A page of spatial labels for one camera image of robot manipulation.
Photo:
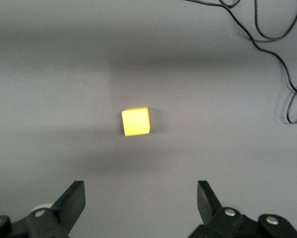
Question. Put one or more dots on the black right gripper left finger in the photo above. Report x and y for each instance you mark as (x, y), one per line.
(69, 205)

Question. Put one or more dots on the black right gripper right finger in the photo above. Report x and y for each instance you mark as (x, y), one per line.
(208, 205)

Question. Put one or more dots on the yellow cube block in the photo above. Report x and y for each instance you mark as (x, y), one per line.
(136, 122)

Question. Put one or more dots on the dark grey table mat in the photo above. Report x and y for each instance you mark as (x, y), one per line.
(64, 86)

